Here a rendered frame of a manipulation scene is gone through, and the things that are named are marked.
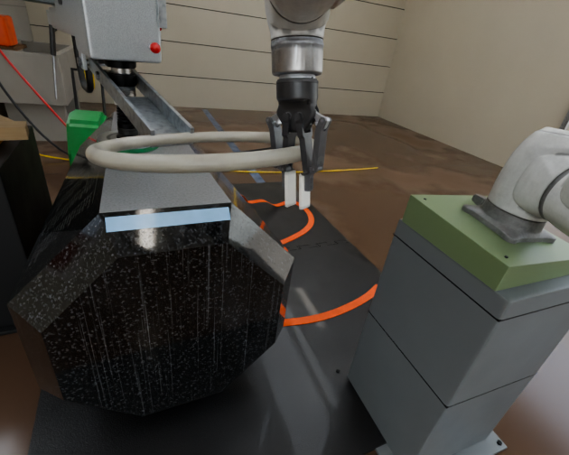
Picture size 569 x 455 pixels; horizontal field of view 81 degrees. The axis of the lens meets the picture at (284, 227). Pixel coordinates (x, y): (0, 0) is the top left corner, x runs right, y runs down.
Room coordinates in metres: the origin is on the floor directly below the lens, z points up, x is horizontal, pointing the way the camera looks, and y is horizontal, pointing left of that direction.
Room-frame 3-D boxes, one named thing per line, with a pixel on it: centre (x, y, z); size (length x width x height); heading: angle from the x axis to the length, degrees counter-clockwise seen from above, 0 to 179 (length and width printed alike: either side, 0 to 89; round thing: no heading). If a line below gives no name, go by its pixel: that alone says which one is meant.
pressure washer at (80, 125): (2.53, 1.62, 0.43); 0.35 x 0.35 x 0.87; 12
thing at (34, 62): (3.83, 2.89, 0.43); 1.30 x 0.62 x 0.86; 25
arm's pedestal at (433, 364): (0.87, -0.62, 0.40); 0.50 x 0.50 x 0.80; 25
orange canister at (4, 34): (3.63, 3.03, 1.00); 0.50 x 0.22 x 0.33; 25
